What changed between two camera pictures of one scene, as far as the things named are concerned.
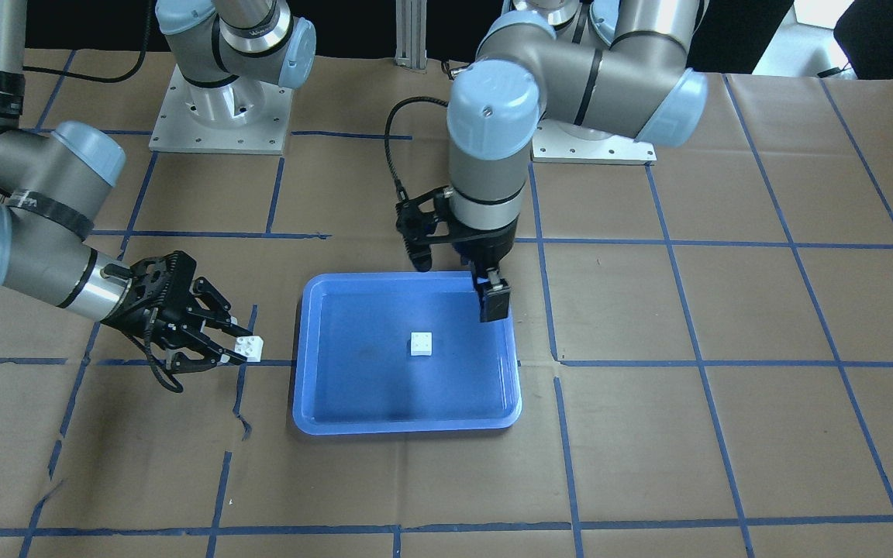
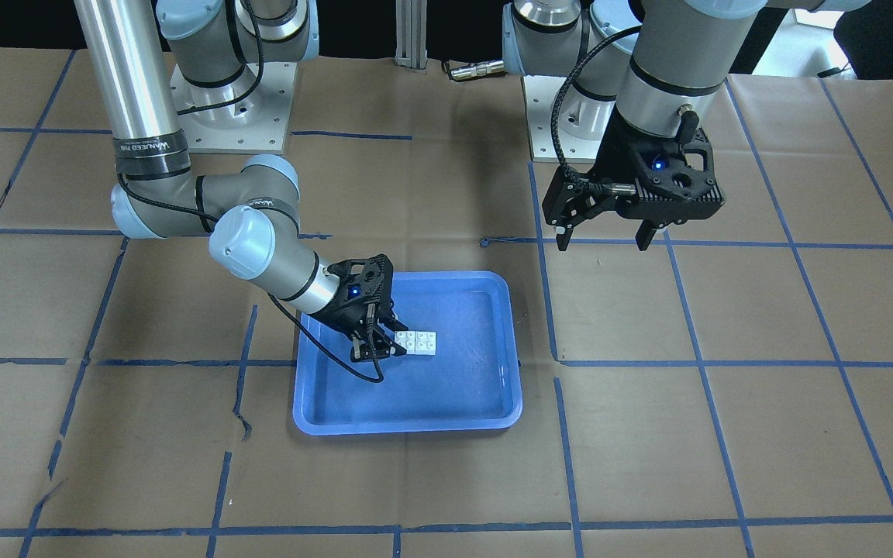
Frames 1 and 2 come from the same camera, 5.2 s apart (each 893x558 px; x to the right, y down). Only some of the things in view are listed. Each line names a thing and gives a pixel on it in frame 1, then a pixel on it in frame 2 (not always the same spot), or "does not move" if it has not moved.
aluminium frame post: (412, 35) does not move
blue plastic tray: (354, 373) does not move
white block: (421, 343) does not move
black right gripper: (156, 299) to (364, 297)
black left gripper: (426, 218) to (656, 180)
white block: (249, 347) to (406, 339)
